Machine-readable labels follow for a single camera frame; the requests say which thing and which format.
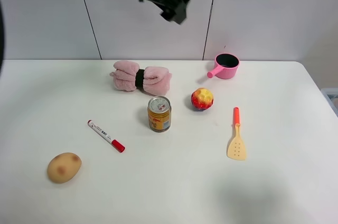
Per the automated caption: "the orange handled toy spatula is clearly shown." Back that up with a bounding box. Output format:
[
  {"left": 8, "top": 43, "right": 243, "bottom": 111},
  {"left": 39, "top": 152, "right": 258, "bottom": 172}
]
[{"left": 227, "top": 107, "right": 247, "bottom": 161}]

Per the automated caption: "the red yellow bumpy ball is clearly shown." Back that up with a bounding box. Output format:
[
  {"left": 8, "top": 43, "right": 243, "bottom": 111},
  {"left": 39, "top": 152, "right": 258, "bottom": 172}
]
[{"left": 191, "top": 88, "right": 214, "bottom": 111}]

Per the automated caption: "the gold drink can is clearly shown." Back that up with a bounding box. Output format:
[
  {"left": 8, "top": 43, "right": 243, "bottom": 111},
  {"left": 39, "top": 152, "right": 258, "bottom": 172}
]
[{"left": 147, "top": 96, "right": 172, "bottom": 133}]

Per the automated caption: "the toy potato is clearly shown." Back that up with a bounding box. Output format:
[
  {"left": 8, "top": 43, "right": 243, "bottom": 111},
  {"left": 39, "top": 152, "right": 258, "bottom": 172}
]
[{"left": 46, "top": 153, "right": 82, "bottom": 184}]

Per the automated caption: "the pink toy saucepan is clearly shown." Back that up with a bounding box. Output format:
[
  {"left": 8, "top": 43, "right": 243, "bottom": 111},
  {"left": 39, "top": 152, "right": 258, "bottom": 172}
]
[{"left": 207, "top": 53, "right": 240, "bottom": 79}]

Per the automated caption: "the pink rolled towel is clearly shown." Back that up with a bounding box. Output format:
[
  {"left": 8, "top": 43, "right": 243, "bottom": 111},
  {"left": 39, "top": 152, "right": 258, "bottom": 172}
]
[{"left": 110, "top": 60, "right": 172, "bottom": 96}]

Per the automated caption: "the red cap white marker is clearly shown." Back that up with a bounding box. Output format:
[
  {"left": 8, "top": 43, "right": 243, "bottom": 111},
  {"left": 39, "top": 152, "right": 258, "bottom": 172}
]
[{"left": 88, "top": 120, "right": 125, "bottom": 153}]

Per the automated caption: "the clear plastic bin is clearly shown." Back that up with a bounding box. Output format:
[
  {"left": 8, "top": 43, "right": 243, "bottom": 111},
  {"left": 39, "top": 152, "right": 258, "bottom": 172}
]
[{"left": 321, "top": 88, "right": 338, "bottom": 116}]

